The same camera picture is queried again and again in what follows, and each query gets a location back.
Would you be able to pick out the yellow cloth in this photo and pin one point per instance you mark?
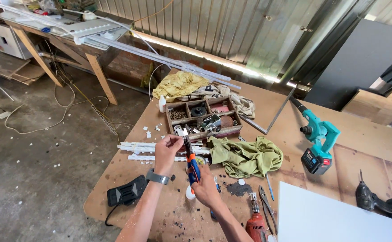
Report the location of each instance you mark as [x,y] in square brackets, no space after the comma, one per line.
[179,84]

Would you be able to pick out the perforated metal strip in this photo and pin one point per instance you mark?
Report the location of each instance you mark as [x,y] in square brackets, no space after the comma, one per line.
[104,119]

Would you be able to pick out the black foot pedal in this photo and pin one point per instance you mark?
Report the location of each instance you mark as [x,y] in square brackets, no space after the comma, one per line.
[127,191]

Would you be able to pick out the person's left hand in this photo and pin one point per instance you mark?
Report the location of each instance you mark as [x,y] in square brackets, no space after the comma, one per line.
[165,154]

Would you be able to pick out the dark grey panel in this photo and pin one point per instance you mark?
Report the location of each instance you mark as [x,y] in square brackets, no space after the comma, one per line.
[357,67]

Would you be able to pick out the olive green cloth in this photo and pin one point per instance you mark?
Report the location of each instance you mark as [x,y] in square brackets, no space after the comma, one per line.
[246,156]

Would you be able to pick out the wooden workbench with clutter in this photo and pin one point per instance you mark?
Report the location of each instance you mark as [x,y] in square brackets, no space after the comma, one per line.
[61,37]

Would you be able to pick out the white plastic cup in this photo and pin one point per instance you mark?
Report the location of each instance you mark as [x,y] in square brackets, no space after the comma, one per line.
[189,193]

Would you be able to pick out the white board panel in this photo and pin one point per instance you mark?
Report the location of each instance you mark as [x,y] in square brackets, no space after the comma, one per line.
[333,218]

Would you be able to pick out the white perforated plastic strip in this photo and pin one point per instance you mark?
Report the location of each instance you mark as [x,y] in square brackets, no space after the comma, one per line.
[138,148]
[142,157]

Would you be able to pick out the white cabinet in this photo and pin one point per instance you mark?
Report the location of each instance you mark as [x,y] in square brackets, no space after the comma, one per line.
[7,40]

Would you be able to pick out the beige printed cloth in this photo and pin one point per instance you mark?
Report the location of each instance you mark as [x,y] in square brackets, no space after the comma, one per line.
[229,95]

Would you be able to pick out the red electric drill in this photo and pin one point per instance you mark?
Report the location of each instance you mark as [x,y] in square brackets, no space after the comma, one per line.
[255,221]

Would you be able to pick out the person's right fingers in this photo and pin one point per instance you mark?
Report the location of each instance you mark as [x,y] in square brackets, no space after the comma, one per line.
[192,174]

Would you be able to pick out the wooden compartment parts box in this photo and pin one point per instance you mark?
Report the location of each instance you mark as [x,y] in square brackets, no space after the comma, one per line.
[202,117]

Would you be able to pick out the blue pen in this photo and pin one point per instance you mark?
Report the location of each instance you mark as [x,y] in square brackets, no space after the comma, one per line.
[270,186]

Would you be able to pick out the person's left fingers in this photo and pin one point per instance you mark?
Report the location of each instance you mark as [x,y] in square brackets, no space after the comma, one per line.
[172,141]

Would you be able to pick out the metal angle frame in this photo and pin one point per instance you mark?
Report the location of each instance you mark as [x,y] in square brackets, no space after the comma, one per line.
[276,114]

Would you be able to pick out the grey wrist watch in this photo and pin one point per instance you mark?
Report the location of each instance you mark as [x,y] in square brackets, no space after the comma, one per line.
[157,177]

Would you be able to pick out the small white plastic bottle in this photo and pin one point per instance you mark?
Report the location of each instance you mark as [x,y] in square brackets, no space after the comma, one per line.
[162,104]

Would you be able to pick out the bundle of long white profiles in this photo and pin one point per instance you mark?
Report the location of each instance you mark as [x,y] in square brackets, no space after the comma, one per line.
[169,60]

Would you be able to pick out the person's right hand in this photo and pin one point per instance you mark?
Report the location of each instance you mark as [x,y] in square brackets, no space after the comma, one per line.
[205,190]

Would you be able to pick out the metal tin snips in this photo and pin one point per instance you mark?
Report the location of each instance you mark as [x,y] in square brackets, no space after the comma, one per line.
[267,205]

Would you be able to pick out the stack of cardboard sheets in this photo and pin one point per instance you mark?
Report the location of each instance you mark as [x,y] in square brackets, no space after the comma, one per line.
[11,69]

